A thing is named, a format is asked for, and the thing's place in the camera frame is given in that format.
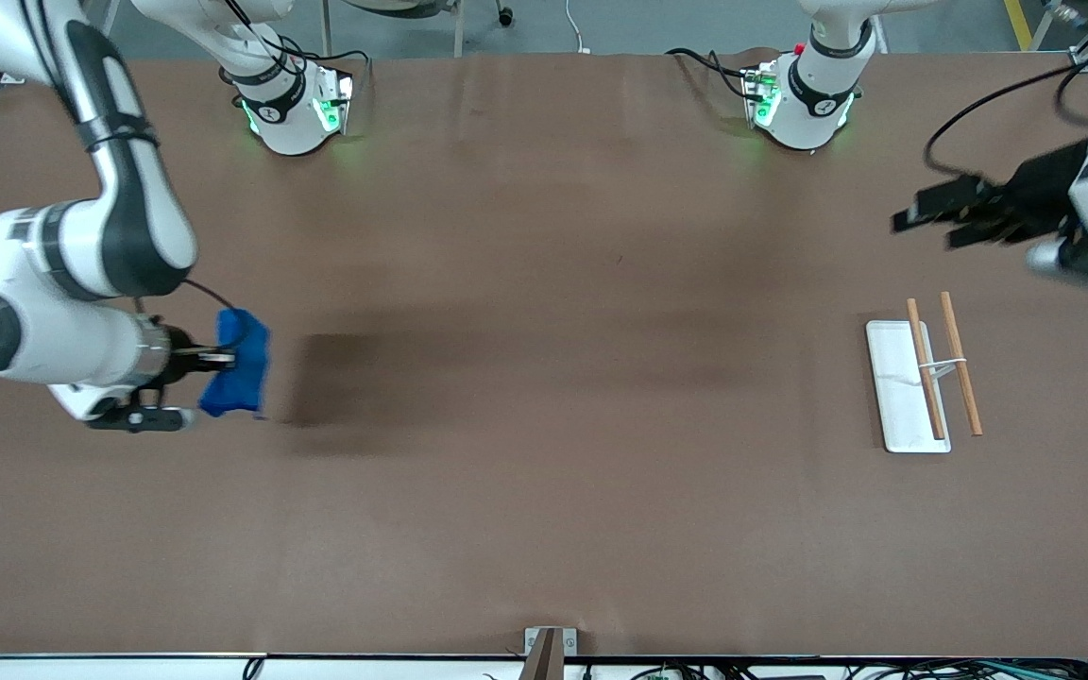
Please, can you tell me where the brown table cover sheet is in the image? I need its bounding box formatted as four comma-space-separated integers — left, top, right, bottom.
0, 51, 1088, 659

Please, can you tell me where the white floor cable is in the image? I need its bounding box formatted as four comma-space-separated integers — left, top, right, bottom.
564, 0, 593, 55

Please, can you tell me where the tangled cable bundle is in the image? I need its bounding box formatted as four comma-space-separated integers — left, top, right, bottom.
483, 656, 1088, 680

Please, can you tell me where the black left arm base cable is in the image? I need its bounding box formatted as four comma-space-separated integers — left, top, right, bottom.
664, 47, 764, 101

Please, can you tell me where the white towel rack base plate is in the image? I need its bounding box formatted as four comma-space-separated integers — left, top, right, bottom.
865, 319, 952, 454

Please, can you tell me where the grey metal mounting bracket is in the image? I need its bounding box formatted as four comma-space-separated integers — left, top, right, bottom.
524, 627, 578, 656

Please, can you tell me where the black arm base cable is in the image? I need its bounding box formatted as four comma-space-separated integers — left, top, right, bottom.
664, 47, 764, 101
272, 36, 371, 97

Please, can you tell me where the brown camera mount post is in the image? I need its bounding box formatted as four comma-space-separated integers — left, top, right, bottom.
518, 628, 564, 680

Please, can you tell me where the wooden towel rack rod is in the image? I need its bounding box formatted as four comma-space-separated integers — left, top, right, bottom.
940, 291, 984, 437
906, 297, 947, 441

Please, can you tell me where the black right arm base cable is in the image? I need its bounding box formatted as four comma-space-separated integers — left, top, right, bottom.
272, 36, 371, 97

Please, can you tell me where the blue microfibre towel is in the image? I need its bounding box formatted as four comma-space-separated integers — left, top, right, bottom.
197, 308, 273, 419

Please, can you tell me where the office chair base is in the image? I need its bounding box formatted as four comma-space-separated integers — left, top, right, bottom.
321, 0, 516, 58

